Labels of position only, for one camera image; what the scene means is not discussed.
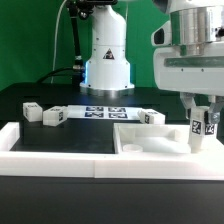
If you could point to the fiducial marker sheet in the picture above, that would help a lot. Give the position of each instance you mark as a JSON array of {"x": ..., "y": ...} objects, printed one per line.
[{"x": 103, "y": 112}]

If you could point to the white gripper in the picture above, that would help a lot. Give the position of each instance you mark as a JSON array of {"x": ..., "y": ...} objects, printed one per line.
[{"x": 195, "y": 74}]

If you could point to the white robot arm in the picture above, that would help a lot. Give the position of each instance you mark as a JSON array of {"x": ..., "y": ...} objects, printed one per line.
[{"x": 188, "y": 56}]

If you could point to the white U-shaped obstacle fence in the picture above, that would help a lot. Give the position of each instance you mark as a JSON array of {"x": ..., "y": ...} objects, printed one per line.
[{"x": 199, "y": 166}]

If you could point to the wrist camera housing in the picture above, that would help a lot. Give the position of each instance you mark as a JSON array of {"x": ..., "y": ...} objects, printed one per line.
[{"x": 163, "y": 35}]

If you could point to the white square tabletop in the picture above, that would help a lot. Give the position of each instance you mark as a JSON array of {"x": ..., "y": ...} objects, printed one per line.
[{"x": 154, "y": 138}]

